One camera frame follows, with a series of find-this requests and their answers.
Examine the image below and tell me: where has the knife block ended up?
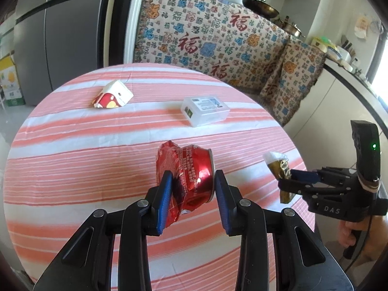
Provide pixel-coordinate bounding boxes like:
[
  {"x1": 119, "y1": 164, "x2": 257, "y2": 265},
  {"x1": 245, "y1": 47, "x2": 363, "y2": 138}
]
[{"x1": 339, "y1": 35, "x2": 357, "y2": 63}]

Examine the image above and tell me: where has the stack of coloured bowls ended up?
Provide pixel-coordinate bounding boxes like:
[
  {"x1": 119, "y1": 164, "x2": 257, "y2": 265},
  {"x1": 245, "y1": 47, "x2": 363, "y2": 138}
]
[{"x1": 312, "y1": 36, "x2": 331, "y2": 54}]

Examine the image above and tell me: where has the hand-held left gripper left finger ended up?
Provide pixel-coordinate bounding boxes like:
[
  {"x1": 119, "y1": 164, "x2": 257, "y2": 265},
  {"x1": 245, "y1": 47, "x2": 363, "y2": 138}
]
[{"x1": 33, "y1": 170, "x2": 174, "y2": 291}]

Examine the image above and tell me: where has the crushed red can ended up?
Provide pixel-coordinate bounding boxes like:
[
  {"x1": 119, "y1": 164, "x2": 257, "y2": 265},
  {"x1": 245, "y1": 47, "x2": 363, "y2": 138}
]
[{"x1": 155, "y1": 140, "x2": 216, "y2": 228}]

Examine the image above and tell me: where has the black gold foil wrapper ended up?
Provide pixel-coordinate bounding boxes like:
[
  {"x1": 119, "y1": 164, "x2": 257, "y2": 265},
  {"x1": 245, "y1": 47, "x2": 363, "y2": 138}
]
[{"x1": 263, "y1": 151, "x2": 293, "y2": 203}]

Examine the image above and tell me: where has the black cable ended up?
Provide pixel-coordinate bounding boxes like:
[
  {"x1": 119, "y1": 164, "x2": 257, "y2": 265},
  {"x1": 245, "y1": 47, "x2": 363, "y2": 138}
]
[{"x1": 342, "y1": 217, "x2": 374, "y2": 279}]

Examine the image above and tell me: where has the yellow cardboard box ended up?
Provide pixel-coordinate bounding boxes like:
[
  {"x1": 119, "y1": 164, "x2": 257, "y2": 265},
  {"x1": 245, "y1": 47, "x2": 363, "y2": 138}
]
[{"x1": 0, "y1": 53, "x2": 25, "y2": 107}]

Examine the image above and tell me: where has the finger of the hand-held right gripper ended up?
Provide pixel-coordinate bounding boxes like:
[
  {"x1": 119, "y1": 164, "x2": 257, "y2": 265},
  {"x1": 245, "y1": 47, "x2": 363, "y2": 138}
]
[
  {"x1": 289, "y1": 167, "x2": 360, "y2": 186},
  {"x1": 278, "y1": 178, "x2": 349, "y2": 202}
]

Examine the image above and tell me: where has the white kitchen counter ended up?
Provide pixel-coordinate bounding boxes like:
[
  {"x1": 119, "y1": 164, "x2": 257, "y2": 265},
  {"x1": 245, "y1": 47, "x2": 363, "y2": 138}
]
[{"x1": 285, "y1": 55, "x2": 388, "y2": 170}]

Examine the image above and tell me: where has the metal wok with lid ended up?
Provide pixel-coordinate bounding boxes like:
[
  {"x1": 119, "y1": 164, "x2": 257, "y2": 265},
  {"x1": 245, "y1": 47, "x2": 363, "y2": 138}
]
[{"x1": 277, "y1": 16, "x2": 304, "y2": 38}]

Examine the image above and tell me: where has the printed blanket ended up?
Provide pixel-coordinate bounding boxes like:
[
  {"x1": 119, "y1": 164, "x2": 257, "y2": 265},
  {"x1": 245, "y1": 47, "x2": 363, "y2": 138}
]
[{"x1": 132, "y1": 0, "x2": 327, "y2": 128}]

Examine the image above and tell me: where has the pink striped tablecloth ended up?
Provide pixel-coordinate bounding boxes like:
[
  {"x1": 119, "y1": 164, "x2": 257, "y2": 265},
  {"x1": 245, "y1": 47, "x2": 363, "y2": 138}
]
[{"x1": 3, "y1": 63, "x2": 317, "y2": 291}]

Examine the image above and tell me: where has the grey refrigerator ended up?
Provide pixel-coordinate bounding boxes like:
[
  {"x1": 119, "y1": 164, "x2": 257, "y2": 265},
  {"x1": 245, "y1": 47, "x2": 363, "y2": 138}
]
[{"x1": 12, "y1": 0, "x2": 112, "y2": 106}]

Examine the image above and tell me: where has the person's right hand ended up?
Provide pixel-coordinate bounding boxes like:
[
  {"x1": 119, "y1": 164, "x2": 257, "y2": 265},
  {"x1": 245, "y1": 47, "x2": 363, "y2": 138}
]
[{"x1": 338, "y1": 215, "x2": 388, "y2": 261}]

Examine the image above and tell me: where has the black frying pan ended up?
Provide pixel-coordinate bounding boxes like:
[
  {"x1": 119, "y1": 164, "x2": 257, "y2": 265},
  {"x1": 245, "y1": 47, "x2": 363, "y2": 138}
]
[{"x1": 242, "y1": 0, "x2": 279, "y2": 19}]

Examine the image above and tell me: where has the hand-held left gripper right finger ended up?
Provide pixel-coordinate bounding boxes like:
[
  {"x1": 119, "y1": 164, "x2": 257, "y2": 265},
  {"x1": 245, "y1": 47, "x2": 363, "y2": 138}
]
[{"x1": 214, "y1": 170, "x2": 355, "y2": 291}]

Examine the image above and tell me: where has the red white paper carton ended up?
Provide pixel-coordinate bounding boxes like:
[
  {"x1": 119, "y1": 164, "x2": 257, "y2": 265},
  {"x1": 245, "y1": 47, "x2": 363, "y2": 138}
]
[{"x1": 91, "y1": 80, "x2": 134, "y2": 110}]

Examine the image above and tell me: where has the clear plastic box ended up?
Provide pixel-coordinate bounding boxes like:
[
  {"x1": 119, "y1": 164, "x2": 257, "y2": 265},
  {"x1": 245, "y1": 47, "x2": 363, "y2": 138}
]
[{"x1": 181, "y1": 95, "x2": 230, "y2": 128}]

